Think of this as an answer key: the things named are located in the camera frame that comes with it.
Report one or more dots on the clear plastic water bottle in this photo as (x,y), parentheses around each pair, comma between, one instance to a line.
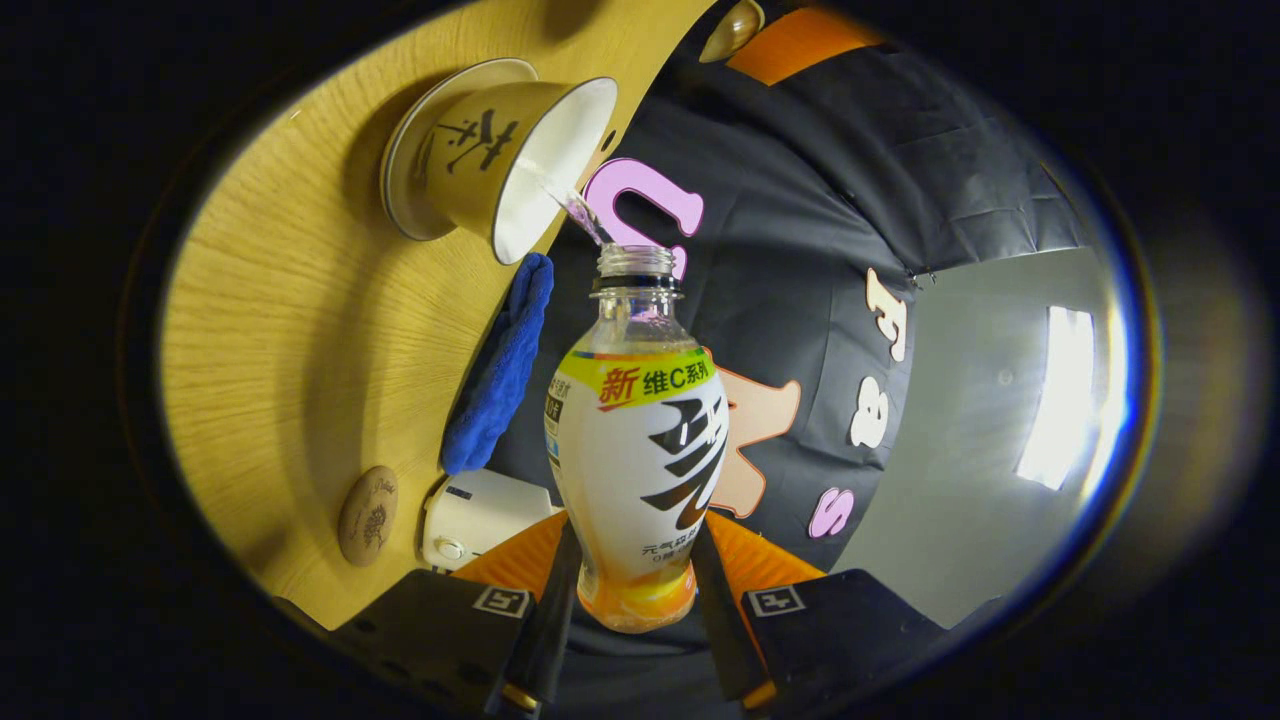
(635,450)

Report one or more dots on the blue towel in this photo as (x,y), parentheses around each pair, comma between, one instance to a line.
(505,370)

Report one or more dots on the round brown coaster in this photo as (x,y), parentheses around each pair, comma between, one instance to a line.
(368,515)

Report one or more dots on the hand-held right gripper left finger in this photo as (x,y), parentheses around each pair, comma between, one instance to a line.
(555,620)

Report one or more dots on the ceiling light panel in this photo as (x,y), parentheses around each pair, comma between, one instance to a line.
(1060,400)

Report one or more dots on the white toaster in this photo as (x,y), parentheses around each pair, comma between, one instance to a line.
(480,515)

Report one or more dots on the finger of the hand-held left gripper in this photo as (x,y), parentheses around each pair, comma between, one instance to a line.
(800,45)

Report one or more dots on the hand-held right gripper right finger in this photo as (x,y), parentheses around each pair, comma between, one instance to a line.
(720,620)

